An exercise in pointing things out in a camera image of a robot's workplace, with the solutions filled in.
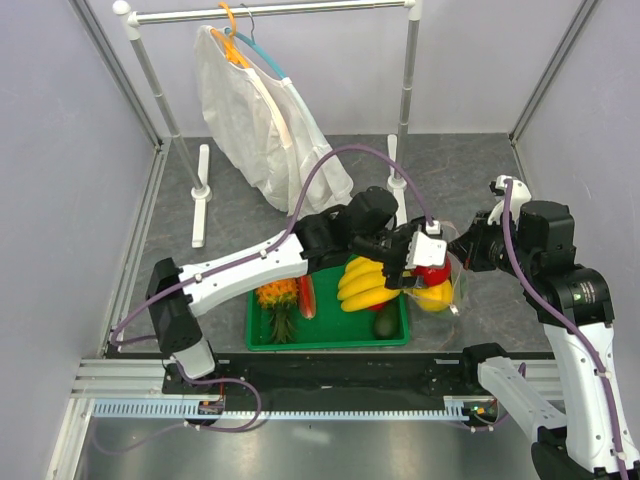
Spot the green plastic tray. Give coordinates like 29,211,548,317
245,266,410,352

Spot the orange clothes hanger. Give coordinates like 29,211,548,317
209,1,250,69

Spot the white garment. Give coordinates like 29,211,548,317
194,26,353,217

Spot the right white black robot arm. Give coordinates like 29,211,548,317
449,200,639,479

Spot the teal clothes hanger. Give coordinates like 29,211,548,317
235,4,289,80

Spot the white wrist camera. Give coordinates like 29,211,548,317
405,220,447,270
487,175,532,225

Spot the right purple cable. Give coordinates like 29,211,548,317
502,178,629,480

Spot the clear dotted zip top bag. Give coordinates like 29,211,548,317
403,219,467,316

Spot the yellow lemon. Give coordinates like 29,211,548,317
410,280,454,312

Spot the white slotted cable duct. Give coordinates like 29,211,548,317
93,398,471,422

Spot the green plastic lettuce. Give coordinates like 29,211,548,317
455,270,469,303

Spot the red watermelon slice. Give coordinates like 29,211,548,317
297,275,316,320

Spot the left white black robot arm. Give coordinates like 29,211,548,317
145,187,428,393

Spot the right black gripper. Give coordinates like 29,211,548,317
447,208,538,278

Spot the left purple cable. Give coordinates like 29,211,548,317
108,144,441,381

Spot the silver white clothes rack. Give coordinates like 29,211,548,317
112,1,423,248

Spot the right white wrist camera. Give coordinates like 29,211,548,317
487,175,532,225

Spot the yellow banana bunch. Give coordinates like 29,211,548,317
337,257,402,313

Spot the dark green avocado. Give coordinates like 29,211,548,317
372,302,400,340

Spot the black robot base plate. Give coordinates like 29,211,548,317
210,353,489,413

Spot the purple cable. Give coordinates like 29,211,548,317
108,144,441,381
502,178,629,480

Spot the red fruit under bananas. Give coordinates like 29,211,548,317
367,302,389,312

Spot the red tomato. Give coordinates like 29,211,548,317
413,263,451,288

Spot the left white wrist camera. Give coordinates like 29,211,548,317
405,220,447,270

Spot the orange plastic pineapple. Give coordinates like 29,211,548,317
255,278,298,344

